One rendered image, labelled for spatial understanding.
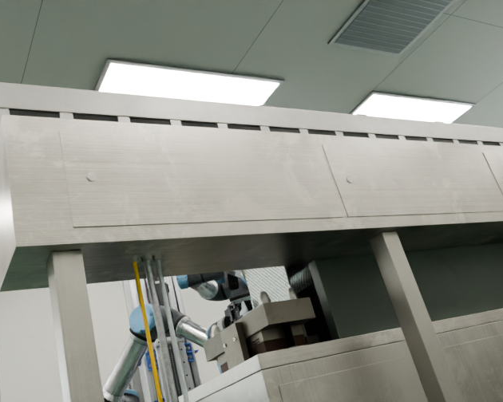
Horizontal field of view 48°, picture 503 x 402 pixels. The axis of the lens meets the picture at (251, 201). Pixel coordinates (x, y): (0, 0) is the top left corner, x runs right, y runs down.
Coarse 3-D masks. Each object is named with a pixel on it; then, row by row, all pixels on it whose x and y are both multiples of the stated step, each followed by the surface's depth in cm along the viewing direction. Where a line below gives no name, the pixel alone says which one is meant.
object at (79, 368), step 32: (64, 256) 112; (384, 256) 158; (64, 288) 109; (416, 288) 155; (64, 320) 106; (416, 320) 149; (64, 352) 104; (96, 352) 106; (416, 352) 149; (64, 384) 104; (96, 384) 103; (448, 384) 144
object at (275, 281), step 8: (264, 272) 186; (272, 272) 182; (280, 272) 178; (256, 280) 190; (264, 280) 186; (272, 280) 182; (280, 280) 178; (288, 280) 175; (248, 288) 195; (256, 288) 190; (264, 288) 186; (272, 288) 182; (280, 288) 178; (256, 296) 190; (272, 296) 182; (280, 296) 178; (256, 304) 190
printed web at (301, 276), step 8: (304, 264) 187; (248, 272) 194; (256, 272) 190; (288, 272) 195; (296, 272) 190; (304, 272) 187; (248, 280) 194; (296, 280) 191; (304, 280) 188; (312, 280) 186; (296, 288) 193; (304, 288) 191
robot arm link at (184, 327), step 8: (176, 312) 237; (176, 320) 234; (184, 320) 234; (176, 328) 232; (184, 328) 232; (192, 328) 231; (200, 328) 230; (176, 336) 234; (184, 336) 232; (192, 336) 229; (200, 336) 227; (200, 344) 227
